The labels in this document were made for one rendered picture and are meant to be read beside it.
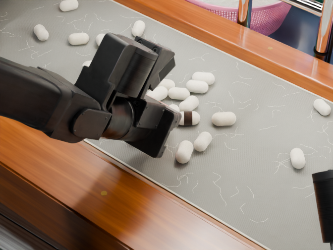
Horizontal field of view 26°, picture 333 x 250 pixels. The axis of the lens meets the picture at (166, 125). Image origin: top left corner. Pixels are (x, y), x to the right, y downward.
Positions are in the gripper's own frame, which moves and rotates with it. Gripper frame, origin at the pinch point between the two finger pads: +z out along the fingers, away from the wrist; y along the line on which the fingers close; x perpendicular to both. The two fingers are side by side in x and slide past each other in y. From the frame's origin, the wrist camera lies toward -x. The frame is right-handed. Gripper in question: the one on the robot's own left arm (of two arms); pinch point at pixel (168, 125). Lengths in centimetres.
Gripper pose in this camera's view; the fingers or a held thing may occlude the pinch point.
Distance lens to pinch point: 104.5
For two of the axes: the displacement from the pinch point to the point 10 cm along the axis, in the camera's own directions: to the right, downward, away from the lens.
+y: -7.8, -4.2, 4.6
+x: -4.0, 9.0, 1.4
